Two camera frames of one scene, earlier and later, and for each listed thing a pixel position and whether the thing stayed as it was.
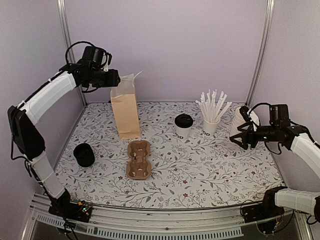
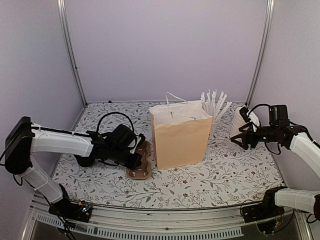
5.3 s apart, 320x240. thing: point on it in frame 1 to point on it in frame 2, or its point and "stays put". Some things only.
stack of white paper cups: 238,120 stays put
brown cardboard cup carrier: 138,168 stays put
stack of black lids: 84,154 stays put
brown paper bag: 124,101 to 180,131
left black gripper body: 98,80 to 118,157
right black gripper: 251,133 stays put
